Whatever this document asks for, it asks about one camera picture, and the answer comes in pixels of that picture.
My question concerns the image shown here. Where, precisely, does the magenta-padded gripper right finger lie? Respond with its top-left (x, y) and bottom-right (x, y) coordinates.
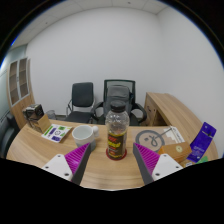
top-left (131, 142), bottom-right (184, 186)

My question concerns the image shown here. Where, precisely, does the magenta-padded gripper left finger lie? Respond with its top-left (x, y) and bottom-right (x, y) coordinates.
top-left (40, 142), bottom-right (92, 185)

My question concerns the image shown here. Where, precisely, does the clear black-capped drink bottle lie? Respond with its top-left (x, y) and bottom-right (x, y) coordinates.
top-left (104, 100), bottom-right (131, 160)

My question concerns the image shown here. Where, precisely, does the white mug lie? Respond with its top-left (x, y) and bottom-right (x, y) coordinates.
top-left (71, 124), bottom-right (100, 151)

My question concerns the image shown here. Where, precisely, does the flat round red coaster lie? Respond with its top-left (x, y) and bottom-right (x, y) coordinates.
top-left (105, 148), bottom-right (128, 161)

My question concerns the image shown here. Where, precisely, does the white printed leaflet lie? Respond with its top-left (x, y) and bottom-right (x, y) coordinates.
top-left (41, 123), bottom-right (73, 144)

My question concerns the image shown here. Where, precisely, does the yellow snack pack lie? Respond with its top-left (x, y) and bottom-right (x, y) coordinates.
top-left (179, 159), bottom-right (196, 168)

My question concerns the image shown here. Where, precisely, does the tan cardboard box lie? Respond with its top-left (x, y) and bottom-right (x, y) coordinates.
top-left (32, 114), bottom-right (52, 134)

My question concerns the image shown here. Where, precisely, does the grey waste bin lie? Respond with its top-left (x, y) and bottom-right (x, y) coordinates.
top-left (44, 109), bottom-right (58, 121)

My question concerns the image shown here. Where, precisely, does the wooden side desk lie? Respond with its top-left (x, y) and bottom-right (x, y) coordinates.
top-left (143, 92), bottom-right (219, 158)

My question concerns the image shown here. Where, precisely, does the purple pouch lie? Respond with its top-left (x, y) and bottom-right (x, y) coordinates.
top-left (186, 121), bottom-right (218, 164)

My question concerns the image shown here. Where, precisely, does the black padded office chair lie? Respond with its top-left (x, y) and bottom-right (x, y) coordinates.
top-left (64, 81), bottom-right (96, 124)

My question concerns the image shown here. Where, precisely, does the large dark brown box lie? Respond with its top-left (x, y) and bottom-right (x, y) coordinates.
top-left (22, 103), bottom-right (45, 122)

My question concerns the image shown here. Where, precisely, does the black mesh-back office chair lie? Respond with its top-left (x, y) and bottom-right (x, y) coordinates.
top-left (91, 78), bottom-right (148, 127)

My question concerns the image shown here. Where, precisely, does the wooden glass-door shelf cabinet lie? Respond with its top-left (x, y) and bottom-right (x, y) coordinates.
top-left (6, 57), bottom-right (36, 129)

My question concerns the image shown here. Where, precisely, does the black armchair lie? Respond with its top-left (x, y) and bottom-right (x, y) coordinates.
top-left (0, 111), bottom-right (21, 159)

